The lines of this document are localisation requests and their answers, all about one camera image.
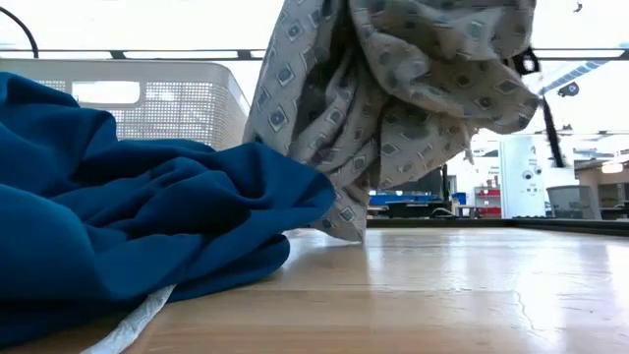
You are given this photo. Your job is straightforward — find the grey patterned hospital gown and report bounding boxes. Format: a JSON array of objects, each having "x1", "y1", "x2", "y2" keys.
[{"x1": 242, "y1": 0, "x2": 542, "y2": 244}]

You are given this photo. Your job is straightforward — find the dark blue garment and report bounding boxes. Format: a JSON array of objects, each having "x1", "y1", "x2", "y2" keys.
[{"x1": 0, "y1": 71, "x2": 338, "y2": 354}]

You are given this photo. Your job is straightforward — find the blue box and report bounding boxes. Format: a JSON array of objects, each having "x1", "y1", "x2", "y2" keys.
[{"x1": 368, "y1": 194, "x2": 443, "y2": 207}]

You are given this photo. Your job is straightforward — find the black computer monitor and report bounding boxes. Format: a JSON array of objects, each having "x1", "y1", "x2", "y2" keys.
[{"x1": 390, "y1": 166, "x2": 446, "y2": 197}]

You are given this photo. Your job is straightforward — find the white plastic laundry basket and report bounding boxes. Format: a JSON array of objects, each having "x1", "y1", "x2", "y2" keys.
[{"x1": 0, "y1": 58, "x2": 252, "y2": 151}]

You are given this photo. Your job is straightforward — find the red shelf unit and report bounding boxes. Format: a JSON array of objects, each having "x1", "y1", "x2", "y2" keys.
[{"x1": 474, "y1": 185, "x2": 503, "y2": 218}]

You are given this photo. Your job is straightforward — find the white pillar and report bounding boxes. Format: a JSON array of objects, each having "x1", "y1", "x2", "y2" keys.
[{"x1": 498, "y1": 135, "x2": 547, "y2": 220}]

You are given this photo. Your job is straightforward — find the grey bin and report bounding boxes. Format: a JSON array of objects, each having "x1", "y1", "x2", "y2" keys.
[{"x1": 545, "y1": 185, "x2": 602, "y2": 221}]

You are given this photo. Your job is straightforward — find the black rig frame bar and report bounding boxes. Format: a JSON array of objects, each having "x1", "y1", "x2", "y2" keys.
[{"x1": 0, "y1": 47, "x2": 629, "y2": 62}]

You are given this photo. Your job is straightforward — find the black table frame rail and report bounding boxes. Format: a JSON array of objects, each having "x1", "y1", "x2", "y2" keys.
[{"x1": 366, "y1": 217, "x2": 629, "y2": 238}]

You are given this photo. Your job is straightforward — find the black curved cable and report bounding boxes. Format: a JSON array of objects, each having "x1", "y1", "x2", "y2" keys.
[{"x1": 0, "y1": 4, "x2": 40, "y2": 59}]

